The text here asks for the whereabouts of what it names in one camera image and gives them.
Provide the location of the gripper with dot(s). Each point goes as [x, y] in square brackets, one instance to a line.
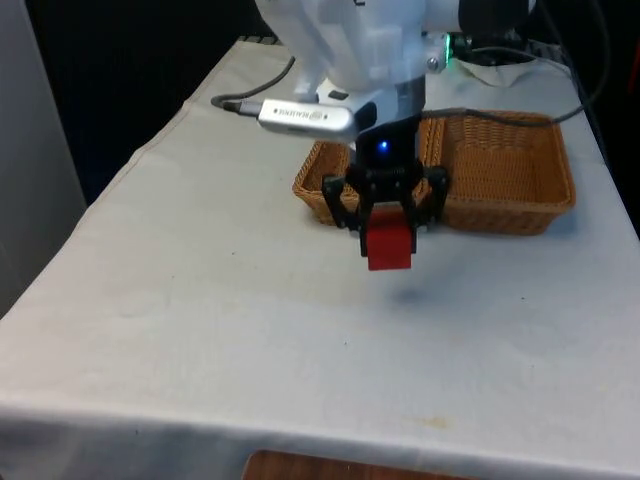
[387, 150]

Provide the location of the red cube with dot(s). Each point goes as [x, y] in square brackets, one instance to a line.
[389, 247]

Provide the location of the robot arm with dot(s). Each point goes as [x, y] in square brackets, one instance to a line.
[350, 40]

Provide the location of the wicker basket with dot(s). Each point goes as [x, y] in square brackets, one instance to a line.
[500, 170]
[320, 175]

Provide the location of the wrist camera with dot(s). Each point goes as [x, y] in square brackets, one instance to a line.
[305, 119]

